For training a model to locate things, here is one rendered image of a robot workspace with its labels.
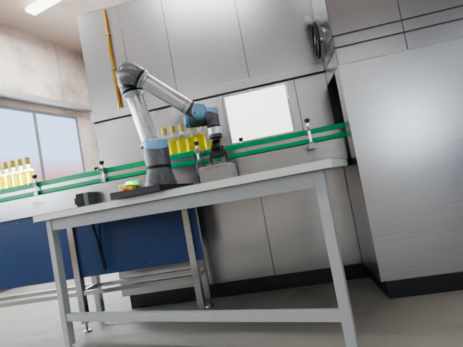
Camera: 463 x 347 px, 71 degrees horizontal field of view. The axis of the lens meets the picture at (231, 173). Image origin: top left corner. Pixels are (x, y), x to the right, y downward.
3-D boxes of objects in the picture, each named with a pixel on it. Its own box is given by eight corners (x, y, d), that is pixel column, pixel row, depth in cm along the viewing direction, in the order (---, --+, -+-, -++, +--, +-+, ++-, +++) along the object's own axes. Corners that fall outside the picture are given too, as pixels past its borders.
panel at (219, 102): (295, 133, 210) (286, 82, 212) (295, 133, 207) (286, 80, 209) (164, 160, 223) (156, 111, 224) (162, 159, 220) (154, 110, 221)
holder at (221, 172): (239, 179, 194) (237, 166, 194) (232, 179, 167) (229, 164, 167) (211, 184, 196) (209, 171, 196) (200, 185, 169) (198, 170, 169)
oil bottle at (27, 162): (39, 197, 223) (33, 157, 224) (33, 197, 217) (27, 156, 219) (32, 198, 224) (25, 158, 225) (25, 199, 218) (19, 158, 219)
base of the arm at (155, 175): (160, 184, 143) (158, 162, 144) (138, 189, 151) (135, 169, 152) (184, 183, 156) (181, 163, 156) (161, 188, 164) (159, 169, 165)
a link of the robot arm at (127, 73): (122, 48, 151) (212, 104, 160) (123, 58, 162) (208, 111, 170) (109, 67, 149) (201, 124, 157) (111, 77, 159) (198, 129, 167)
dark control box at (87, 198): (97, 205, 197) (94, 191, 197) (89, 206, 189) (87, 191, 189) (85, 207, 198) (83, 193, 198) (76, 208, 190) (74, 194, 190)
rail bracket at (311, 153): (316, 159, 189) (309, 121, 190) (320, 157, 172) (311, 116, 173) (308, 160, 190) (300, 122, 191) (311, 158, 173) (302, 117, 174)
